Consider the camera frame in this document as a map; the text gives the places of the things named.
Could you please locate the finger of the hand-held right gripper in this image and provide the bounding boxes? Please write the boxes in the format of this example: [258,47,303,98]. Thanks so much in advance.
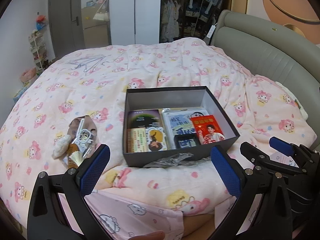
[240,142,309,178]
[269,137,313,167]

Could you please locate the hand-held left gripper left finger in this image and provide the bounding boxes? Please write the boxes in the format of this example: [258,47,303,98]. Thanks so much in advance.
[27,144,111,240]

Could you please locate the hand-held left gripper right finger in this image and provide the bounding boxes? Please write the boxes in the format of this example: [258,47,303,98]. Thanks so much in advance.
[210,146,293,240]

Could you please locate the wooden comb with tassel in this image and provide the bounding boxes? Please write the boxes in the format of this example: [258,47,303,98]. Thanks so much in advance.
[62,140,85,168]

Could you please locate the black cardboard box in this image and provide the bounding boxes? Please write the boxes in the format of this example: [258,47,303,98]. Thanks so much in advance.
[122,86,241,168]

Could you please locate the brown cloth pouch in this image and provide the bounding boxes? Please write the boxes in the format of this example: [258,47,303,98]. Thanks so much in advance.
[68,116,97,153]

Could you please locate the red envelope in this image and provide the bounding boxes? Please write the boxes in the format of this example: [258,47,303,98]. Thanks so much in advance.
[189,115,227,145]

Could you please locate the yellow green card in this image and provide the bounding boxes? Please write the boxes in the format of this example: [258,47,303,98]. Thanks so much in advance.
[127,128,147,153]

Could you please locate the person's pink pajamas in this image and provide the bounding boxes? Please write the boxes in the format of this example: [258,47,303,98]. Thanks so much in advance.
[84,151,300,240]

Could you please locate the crinkled clear plastic wrap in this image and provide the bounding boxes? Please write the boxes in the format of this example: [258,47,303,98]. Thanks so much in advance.
[144,153,210,168]

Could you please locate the white blue printed packet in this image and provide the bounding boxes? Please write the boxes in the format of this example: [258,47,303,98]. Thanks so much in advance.
[162,109,208,148]

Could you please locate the portrait sticker card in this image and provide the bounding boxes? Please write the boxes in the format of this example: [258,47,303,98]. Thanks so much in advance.
[146,127,168,152]

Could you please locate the purple booklet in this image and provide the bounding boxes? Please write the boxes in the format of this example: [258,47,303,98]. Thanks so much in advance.
[127,109,162,130]

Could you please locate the grey padded headboard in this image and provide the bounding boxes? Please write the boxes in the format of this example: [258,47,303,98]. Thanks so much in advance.
[211,9,320,120]

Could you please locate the pink cartoon printed blanket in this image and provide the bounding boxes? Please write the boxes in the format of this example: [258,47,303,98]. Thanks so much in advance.
[0,37,318,228]

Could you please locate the white storage rack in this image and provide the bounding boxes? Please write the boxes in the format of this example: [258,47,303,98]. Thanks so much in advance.
[29,30,47,70]

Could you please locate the grey door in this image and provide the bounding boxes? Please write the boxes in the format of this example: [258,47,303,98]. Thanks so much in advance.
[48,0,85,60]

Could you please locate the red and blue bags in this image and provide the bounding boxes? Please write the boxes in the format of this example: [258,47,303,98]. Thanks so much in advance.
[35,15,47,30]

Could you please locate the white wardrobe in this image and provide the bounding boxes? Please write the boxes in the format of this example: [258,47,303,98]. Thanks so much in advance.
[109,0,162,47]

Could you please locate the dark open shelf unit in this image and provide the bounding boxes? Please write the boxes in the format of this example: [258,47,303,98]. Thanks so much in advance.
[160,0,230,43]

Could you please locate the bundle of wire hangers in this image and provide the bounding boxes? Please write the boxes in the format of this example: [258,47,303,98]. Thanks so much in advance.
[67,55,125,77]

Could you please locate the round orange wall decor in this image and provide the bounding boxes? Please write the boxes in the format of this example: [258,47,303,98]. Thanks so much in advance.
[260,0,320,30]

